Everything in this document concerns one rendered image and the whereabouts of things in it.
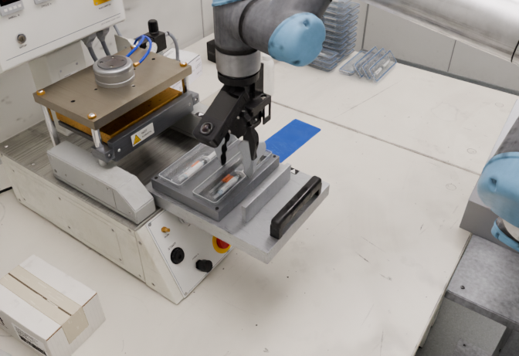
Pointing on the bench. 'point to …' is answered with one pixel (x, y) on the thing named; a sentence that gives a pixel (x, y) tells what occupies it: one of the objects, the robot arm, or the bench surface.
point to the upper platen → (122, 116)
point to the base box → (93, 228)
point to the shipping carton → (48, 308)
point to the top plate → (113, 85)
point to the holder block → (185, 196)
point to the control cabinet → (57, 19)
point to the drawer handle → (313, 187)
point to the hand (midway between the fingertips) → (233, 168)
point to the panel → (165, 232)
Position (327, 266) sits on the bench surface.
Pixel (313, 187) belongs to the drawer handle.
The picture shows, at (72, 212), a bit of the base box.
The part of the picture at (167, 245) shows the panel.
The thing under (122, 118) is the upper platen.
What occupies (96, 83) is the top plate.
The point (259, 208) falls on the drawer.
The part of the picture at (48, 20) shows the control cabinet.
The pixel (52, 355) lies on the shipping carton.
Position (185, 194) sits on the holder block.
